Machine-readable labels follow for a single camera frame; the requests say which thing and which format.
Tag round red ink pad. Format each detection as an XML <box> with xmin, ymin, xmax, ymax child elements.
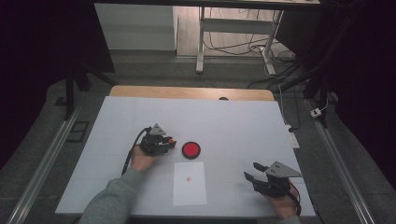
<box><xmin>181</xmin><ymin>141</ymin><xmax>202</xmax><ymax>161</ymax></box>

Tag white cabinet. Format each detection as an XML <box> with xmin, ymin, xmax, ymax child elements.
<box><xmin>93</xmin><ymin>3</ymin><xmax>178</xmax><ymax>51</ymax></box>

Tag dark curtain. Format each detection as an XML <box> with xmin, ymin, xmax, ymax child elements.
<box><xmin>276</xmin><ymin>0</ymin><xmax>396</xmax><ymax>181</ymax></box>
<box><xmin>0</xmin><ymin>0</ymin><xmax>116</xmax><ymax>162</ymax></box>

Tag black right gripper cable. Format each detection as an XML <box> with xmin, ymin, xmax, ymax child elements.
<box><xmin>288</xmin><ymin>181</ymin><xmax>303</xmax><ymax>217</ymax></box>

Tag white paper sheet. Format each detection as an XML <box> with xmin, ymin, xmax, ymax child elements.
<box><xmin>172</xmin><ymin>161</ymin><xmax>208</xmax><ymax>207</ymax></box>

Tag aluminium floor rail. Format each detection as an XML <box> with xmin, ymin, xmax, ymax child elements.
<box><xmin>6</xmin><ymin>104</ymin><xmax>82</xmax><ymax>224</ymax></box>
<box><xmin>306</xmin><ymin>99</ymin><xmax>377</xmax><ymax>224</ymax></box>

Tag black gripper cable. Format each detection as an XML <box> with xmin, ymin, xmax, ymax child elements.
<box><xmin>120</xmin><ymin>126</ymin><xmax>153</xmax><ymax>176</ymax></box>
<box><xmin>288</xmin><ymin>181</ymin><xmax>303</xmax><ymax>217</ymax></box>

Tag black metal stand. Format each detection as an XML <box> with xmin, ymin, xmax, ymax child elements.
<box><xmin>64</xmin><ymin>62</ymin><xmax>120</xmax><ymax>120</ymax></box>
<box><xmin>278</xmin><ymin>6</ymin><xmax>359</xmax><ymax>129</ymax></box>

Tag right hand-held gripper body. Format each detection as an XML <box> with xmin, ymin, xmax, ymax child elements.
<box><xmin>251</xmin><ymin>161</ymin><xmax>304</xmax><ymax>199</ymax></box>

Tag white metal desk frame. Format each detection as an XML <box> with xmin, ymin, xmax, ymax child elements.
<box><xmin>195</xmin><ymin>6</ymin><xmax>285</xmax><ymax>76</ymax></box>

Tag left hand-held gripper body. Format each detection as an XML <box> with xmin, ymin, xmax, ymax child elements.
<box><xmin>138</xmin><ymin>123</ymin><xmax>172</xmax><ymax>157</ymax></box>

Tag white power strip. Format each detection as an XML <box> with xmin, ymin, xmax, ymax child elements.
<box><xmin>284</xmin><ymin>124</ymin><xmax>301</xmax><ymax>149</ymax></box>

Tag person's right hand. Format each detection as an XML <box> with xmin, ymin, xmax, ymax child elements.
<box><xmin>262</xmin><ymin>186</ymin><xmax>302</xmax><ymax>220</ymax></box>

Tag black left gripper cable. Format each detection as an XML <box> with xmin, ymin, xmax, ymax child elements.
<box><xmin>120</xmin><ymin>126</ymin><xmax>153</xmax><ymax>176</ymax></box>

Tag black cables under desk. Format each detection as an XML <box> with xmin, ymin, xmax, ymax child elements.
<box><xmin>204</xmin><ymin>7</ymin><xmax>297</xmax><ymax>63</ymax></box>

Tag dark floor socket plate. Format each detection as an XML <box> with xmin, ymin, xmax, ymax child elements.
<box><xmin>66</xmin><ymin>120</ymin><xmax>91</xmax><ymax>144</ymax></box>

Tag white table cover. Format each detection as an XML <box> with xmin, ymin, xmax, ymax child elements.
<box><xmin>55</xmin><ymin>95</ymin><xmax>317</xmax><ymax>217</ymax></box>

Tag person's left hand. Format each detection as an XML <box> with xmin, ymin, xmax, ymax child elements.
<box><xmin>130</xmin><ymin>145</ymin><xmax>163</xmax><ymax>175</ymax></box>

